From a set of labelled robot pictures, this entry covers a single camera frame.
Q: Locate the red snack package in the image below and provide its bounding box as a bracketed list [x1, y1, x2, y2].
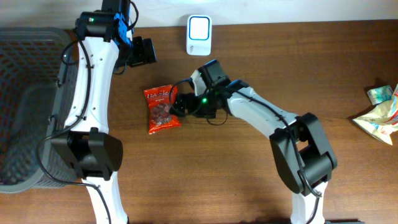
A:
[144, 85, 181, 134]

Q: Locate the green tissue pack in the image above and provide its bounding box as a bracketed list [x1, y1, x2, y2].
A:
[367, 85, 393, 105]

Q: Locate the beige snack bag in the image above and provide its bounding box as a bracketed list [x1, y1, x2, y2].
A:
[353, 86, 397, 145]

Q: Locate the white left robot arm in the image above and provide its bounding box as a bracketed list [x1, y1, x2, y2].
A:
[49, 0, 157, 223]

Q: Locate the white barcode scanner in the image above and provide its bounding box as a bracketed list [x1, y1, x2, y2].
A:
[186, 14, 213, 56]

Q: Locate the grey plastic mesh basket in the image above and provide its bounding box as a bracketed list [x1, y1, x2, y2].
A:
[1, 27, 77, 194]

